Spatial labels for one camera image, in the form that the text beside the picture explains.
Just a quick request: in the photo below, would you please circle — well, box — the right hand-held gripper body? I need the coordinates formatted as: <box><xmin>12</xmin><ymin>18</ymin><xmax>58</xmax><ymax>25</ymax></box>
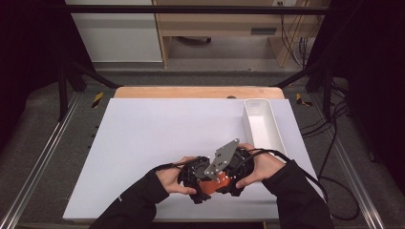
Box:
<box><xmin>204</xmin><ymin>137</ymin><xmax>256</xmax><ymax>189</ymax></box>

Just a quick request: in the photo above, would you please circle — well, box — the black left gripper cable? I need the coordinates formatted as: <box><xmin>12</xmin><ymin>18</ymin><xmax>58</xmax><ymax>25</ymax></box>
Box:
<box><xmin>152</xmin><ymin>156</ymin><xmax>204</xmax><ymax>173</ymax></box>

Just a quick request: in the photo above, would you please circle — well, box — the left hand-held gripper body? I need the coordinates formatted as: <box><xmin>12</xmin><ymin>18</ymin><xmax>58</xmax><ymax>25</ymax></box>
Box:
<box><xmin>177</xmin><ymin>156</ymin><xmax>214</xmax><ymax>189</ymax></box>

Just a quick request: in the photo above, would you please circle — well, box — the bundle of hanging cables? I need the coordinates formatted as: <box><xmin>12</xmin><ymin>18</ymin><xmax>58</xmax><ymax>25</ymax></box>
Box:
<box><xmin>278</xmin><ymin>1</ymin><xmax>323</xmax><ymax>69</ymax></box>

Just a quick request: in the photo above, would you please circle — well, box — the aluminium floor rail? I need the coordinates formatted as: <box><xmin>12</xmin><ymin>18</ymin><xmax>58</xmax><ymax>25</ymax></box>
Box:
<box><xmin>0</xmin><ymin>92</ymin><xmax>82</xmax><ymax>229</ymax></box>
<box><xmin>309</xmin><ymin>94</ymin><xmax>387</xmax><ymax>229</ymax></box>

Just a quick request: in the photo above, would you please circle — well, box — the light wooden desk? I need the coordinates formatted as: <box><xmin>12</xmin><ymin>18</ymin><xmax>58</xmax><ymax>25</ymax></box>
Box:
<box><xmin>152</xmin><ymin>0</ymin><xmax>332</xmax><ymax>69</ymax></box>

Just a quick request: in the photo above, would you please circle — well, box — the person's right hand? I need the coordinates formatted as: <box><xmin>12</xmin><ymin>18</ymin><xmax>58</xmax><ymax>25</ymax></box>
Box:
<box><xmin>235</xmin><ymin>142</ymin><xmax>287</xmax><ymax>190</ymax></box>

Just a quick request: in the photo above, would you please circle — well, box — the white cabinet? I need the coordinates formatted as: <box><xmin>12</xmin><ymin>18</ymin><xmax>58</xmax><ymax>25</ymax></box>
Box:
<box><xmin>65</xmin><ymin>0</ymin><xmax>163</xmax><ymax>63</ymax></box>

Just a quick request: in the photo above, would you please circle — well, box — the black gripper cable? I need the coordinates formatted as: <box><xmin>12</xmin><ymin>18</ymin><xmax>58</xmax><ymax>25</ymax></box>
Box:
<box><xmin>237</xmin><ymin>148</ymin><xmax>329</xmax><ymax>204</ymax></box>
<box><xmin>152</xmin><ymin>156</ymin><xmax>204</xmax><ymax>173</ymax></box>

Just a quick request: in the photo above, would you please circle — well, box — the yellow black floor tape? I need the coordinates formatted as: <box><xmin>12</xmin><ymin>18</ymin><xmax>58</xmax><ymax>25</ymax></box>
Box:
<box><xmin>91</xmin><ymin>92</ymin><xmax>105</xmax><ymax>110</ymax></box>
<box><xmin>295</xmin><ymin>93</ymin><xmax>314</xmax><ymax>108</ymax></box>

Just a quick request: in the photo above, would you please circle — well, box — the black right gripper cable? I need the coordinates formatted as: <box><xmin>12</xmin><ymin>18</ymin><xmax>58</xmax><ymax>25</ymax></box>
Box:
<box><xmin>237</xmin><ymin>148</ymin><xmax>329</xmax><ymax>204</ymax></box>

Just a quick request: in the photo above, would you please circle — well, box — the white table mat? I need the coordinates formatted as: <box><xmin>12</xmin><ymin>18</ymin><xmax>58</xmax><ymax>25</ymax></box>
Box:
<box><xmin>62</xmin><ymin>97</ymin><xmax>326</xmax><ymax>221</ymax></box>

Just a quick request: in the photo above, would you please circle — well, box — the white plastic bin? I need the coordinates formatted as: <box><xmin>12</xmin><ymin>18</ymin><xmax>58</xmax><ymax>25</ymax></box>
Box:
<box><xmin>243</xmin><ymin>98</ymin><xmax>288</xmax><ymax>157</ymax></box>

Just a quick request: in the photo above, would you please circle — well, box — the black metal stand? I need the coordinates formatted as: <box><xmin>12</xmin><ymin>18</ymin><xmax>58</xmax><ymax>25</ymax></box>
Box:
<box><xmin>273</xmin><ymin>61</ymin><xmax>336</xmax><ymax>122</ymax></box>
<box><xmin>56</xmin><ymin>58</ymin><xmax>123</xmax><ymax>122</ymax></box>

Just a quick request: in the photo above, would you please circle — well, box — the black floor cable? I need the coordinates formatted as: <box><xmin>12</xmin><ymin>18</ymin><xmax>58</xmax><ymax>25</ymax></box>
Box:
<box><xmin>300</xmin><ymin>79</ymin><xmax>361</xmax><ymax>221</ymax></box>

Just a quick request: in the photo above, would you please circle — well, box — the black horizontal frame bar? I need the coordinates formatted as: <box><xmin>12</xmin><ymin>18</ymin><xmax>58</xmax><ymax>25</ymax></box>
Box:
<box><xmin>61</xmin><ymin>4</ymin><xmax>333</xmax><ymax>15</ymax></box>

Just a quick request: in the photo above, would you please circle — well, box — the person's left hand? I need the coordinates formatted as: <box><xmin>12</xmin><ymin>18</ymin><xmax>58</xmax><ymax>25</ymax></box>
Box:
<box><xmin>155</xmin><ymin>156</ymin><xmax>199</xmax><ymax>196</ymax></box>

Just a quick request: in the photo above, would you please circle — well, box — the wooden table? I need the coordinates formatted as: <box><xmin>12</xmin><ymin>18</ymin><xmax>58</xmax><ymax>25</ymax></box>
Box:
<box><xmin>114</xmin><ymin>86</ymin><xmax>286</xmax><ymax>100</ymax></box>

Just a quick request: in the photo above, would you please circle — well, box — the black curtain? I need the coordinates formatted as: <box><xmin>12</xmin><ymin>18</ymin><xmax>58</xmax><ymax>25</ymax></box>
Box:
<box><xmin>307</xmin><ymin>0</ymin><xmax>405</xmax><ymax>192</ymax></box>
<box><xmin>0</xmin><ymin>0</ymin><xmax>96</xmax><ymax>151</ymax></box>

